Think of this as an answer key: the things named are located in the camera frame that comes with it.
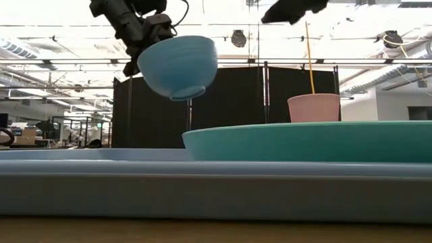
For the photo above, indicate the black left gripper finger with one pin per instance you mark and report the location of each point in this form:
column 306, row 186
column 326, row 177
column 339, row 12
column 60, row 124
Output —
column 131, row 64

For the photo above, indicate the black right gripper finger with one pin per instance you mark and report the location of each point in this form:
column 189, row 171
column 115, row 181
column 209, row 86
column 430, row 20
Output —
column 287, row 10

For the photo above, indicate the blue plastic bowl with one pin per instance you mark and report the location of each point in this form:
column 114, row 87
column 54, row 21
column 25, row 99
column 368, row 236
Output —
column 179, row 67

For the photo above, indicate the pink plastic cup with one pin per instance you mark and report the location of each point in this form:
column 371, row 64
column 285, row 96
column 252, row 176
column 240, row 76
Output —
column 314, row 108

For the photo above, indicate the teal plastic plate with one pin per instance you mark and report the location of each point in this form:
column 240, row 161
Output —
column 303, row 141

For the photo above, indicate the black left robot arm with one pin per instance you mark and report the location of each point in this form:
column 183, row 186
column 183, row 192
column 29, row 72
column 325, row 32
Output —
column 148, row 5

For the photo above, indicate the blue plastic tray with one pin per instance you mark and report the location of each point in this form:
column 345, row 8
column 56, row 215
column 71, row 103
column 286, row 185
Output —
column 202, row 192

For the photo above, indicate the round black ceiling fixture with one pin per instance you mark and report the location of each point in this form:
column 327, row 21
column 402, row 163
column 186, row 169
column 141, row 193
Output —
column 239, row 38

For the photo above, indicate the black partition screen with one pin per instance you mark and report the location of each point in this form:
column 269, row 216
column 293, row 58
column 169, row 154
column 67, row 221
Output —
column 236, row 101

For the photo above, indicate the cardboard box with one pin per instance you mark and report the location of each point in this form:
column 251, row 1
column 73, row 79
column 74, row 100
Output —
column 25, row 136

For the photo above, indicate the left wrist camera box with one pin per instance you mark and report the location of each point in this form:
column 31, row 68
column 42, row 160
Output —
column 158, row 28

